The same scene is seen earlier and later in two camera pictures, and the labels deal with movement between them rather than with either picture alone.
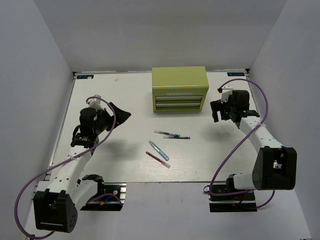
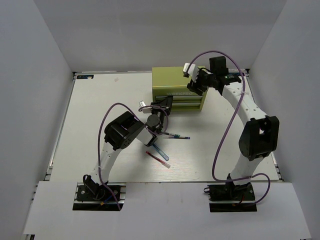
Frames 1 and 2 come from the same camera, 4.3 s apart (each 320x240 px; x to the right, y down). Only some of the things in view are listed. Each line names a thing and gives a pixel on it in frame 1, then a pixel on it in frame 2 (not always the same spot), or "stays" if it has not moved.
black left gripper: x=121 y=116 -> x=165 y=103
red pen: x=165 y=164 stays
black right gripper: x=221 y=106 -> x=194 y=85
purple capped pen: x=176 y=137 stays
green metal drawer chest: x=176 y=89 stays
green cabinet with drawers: x=179 y=98 stays
